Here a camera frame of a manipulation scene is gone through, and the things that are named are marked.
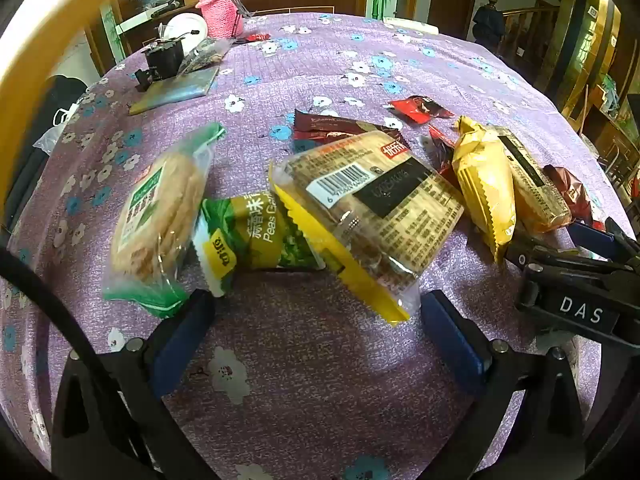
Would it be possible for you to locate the black electronic device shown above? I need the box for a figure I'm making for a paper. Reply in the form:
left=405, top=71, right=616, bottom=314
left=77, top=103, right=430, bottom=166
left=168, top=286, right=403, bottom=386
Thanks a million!
left=134, top=35, right=187, bottom=92

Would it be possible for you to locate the purple floral tablecloth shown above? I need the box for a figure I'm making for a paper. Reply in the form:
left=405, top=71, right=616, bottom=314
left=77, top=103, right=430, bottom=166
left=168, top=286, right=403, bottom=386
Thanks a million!
left=0, top=12, right=636, bottom=480

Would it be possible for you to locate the yellow snack packet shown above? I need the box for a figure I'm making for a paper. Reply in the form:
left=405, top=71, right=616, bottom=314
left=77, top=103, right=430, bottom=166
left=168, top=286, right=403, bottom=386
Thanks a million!
left=451, top=116, right=517, bottom=265

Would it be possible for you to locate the white remote control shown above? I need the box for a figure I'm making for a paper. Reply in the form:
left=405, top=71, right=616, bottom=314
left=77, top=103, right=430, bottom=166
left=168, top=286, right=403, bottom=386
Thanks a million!
left=382, top=16, right=428, bottom=36

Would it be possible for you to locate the pink knitted bottle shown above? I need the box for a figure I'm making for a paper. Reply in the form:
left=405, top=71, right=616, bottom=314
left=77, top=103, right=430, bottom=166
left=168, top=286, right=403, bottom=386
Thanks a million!
left=196, top=0, right=246, bottom=41

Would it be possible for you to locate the green peas packet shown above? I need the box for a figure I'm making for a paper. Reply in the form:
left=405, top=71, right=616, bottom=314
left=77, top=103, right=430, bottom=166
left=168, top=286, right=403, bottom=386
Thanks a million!
left=192, top=192, right=326, bottom=298

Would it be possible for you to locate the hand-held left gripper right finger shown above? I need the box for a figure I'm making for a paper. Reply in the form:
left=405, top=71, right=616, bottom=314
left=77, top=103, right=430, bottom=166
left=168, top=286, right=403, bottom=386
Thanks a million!
left=420, top=290, right=586, bottom=480

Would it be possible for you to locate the green blue book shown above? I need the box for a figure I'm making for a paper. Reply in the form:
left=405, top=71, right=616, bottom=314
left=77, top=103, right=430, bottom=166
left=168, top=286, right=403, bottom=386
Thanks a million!
left=129, top=66, right=221, bottom=116

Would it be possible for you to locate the clear biscuit packet yellow edge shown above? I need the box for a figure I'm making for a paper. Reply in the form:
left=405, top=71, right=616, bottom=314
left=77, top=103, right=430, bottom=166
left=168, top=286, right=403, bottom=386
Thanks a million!
left=268, top=131, right=466, bottom=325

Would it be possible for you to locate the clear bag of seeds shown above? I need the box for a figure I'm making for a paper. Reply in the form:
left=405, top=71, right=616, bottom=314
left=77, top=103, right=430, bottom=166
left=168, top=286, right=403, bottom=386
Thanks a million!
left=177, top=36, right=236, bottom=77

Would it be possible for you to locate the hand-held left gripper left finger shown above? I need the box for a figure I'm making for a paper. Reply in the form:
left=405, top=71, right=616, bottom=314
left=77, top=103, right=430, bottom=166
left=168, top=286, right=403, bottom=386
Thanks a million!
left=51, top=287, right=221, bottom=480

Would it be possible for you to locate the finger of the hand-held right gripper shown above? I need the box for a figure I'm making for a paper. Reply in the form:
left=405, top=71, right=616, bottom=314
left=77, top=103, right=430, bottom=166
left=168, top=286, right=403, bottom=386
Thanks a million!
left=567, top=216, right=640, bottom=267
left=502, top=232, right=618, bottom=275

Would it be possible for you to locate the wooden stair railing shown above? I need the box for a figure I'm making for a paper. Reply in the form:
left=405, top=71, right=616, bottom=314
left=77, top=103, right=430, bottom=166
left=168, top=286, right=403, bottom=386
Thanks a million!
left=500, top=0, right=561, bottom=68

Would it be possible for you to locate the black chair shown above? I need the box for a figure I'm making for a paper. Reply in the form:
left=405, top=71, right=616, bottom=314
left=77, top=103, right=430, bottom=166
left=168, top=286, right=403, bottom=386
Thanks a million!
left=7, top=75, right=90, bottom=221

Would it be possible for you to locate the clear plastic bag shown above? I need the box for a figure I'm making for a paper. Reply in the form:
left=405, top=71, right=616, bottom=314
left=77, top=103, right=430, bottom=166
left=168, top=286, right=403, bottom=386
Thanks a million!
left=32, top=102, right=81, bottom=156

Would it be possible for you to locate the wooden cabinet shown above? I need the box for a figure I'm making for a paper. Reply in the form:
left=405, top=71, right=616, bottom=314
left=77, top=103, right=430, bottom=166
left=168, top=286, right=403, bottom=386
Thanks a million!
left=82, top=0, right=371, bottom=61

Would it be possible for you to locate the black cable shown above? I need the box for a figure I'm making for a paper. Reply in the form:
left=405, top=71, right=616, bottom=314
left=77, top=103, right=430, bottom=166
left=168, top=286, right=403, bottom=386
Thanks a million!
left=0, top=245, right=166, bottom=480

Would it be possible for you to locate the round cracker packet green label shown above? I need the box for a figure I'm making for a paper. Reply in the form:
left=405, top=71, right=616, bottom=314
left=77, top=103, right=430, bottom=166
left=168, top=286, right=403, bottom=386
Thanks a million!
left=102, top=122, right=227, bottom=320

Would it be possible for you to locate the clear biscuit packet orange edge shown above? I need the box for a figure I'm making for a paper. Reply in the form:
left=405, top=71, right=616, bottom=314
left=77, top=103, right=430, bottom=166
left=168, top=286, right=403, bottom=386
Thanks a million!
left=492, top=125, right=572, bottom=235

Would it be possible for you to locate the white round container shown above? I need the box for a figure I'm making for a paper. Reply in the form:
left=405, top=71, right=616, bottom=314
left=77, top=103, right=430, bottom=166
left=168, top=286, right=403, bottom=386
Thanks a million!
left=162, top=12, right=208, bottom=56

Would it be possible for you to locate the yellow cardboard box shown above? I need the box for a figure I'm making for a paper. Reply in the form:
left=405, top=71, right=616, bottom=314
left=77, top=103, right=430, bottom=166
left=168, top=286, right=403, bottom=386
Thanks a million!
left=0, top=0, right=151, bottom=216

